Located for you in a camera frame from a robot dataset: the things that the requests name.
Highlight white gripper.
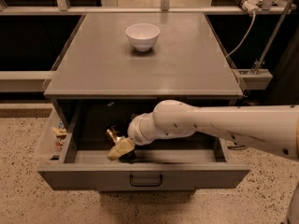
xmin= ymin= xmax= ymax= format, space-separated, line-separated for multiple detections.
xmin=107 ymin=113 xmax=159 ymax=161

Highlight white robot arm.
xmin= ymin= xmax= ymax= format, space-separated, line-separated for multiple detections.
xmin=108 ymin=100 xmax=299 ymax=161

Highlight grey open top drawer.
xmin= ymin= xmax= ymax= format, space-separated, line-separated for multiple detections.
xmin=38 ymin=101 xmax=250 ymax=192

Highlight small snack packets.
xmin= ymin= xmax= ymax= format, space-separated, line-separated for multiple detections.
xmin=52 ymin=121 xmax=67 ymax=149

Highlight clear plastic side bin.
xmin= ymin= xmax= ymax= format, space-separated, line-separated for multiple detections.
xmin=35 ymin=110 xmax=63 ymax=161

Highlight grey metal cabinet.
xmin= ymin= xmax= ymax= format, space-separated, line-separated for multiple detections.
xmin=43 ymin=12 xmax=245 ymax=133

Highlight white ceramic bowl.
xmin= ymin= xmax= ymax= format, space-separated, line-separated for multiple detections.
xmin=126 ymin=23 xmax=160 ymax=51

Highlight black drawer handle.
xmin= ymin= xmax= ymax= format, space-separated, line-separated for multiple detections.
xmin=129 ymin=175 xmax=164 ymax=187

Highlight grey metal rail shelf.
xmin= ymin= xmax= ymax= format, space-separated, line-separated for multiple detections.
xmin=0 ymin=71 xmax=54 ymax=92

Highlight white power cable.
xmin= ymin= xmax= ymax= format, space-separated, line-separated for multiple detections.
xmin=224 ymin=10 xmax=257 ymax=59

